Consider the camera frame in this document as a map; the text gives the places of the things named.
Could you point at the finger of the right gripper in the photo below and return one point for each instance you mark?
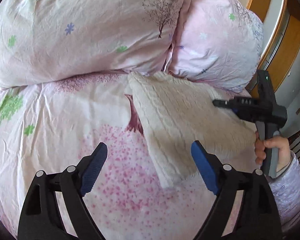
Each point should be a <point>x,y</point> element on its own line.
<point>223,103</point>
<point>235,111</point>

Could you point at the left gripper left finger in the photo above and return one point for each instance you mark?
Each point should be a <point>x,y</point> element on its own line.
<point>40,216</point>

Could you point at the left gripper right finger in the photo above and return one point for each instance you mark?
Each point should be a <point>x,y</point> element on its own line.
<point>258,216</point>

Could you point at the beige cable-knit sweater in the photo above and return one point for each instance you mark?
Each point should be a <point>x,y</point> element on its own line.
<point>175,112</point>

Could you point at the right forearm purple sleeve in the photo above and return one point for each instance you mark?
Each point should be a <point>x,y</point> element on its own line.
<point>286,191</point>

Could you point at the person's right hand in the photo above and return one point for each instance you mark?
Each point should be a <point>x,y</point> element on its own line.
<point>281,143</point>

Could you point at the right floral pink pillow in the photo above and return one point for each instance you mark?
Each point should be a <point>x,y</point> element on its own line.
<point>216,41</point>

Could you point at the floral pink pillow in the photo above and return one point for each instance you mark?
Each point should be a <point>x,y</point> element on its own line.
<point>50,40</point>
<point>216,41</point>

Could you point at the pink floral bed sheet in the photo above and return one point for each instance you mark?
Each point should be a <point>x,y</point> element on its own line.
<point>54,125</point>

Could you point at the left floral pink pillow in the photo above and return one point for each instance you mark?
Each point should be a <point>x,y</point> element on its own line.
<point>50,40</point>

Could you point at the wooden wardrobe frame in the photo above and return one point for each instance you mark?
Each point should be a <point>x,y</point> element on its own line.
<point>282,19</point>

